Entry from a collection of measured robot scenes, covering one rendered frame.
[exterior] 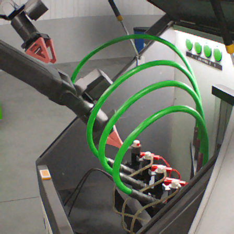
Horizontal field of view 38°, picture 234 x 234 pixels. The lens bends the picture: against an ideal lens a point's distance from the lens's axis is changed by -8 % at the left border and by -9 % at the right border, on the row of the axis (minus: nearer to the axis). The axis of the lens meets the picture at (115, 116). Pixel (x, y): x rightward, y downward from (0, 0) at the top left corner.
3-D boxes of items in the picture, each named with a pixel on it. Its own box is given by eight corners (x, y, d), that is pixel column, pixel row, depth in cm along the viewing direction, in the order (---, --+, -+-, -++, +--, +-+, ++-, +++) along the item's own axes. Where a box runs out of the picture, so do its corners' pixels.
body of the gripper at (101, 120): (120, 120, 96) (102, 100, 93) (91, 145, 97) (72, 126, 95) (118, 113, 102) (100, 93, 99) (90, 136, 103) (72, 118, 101)
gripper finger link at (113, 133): (132, 148, 98) (109, 124, 95) (113, 165, 99) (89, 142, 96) (129, 139, 105) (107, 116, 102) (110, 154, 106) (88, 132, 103)
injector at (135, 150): (121, 205, 110) (122, 144, 103) (136, 202, 111) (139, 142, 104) (125, 209, 107) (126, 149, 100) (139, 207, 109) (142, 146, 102)
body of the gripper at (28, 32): (50, 37, 112) (38, 23, 112) (37, 35, 102) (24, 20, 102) (37, 51, 113) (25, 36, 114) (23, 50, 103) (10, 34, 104)
